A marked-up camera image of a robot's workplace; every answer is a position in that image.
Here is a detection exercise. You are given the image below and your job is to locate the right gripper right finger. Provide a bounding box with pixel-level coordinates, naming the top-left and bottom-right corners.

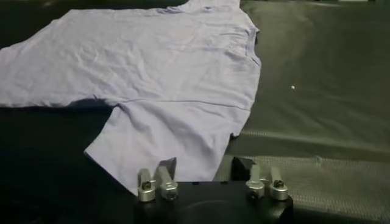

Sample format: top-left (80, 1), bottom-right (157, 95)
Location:
top-left (230, 156), bottom-right (289, 201)

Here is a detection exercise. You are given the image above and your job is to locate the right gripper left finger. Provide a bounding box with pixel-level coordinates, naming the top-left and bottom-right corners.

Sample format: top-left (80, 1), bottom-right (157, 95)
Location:
top-left (136, 157), bottom-right (179, 203)

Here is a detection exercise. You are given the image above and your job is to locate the lavender t-shirt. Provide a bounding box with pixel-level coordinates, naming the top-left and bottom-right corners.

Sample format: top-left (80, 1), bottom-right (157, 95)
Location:
top-left (0, 0), bottom-right (262, 195)

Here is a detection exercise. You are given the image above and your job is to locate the large black table cover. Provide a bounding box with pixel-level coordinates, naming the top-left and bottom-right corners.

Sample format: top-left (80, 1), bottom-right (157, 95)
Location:
top-left (0, 0), bottom-right (390, 224)

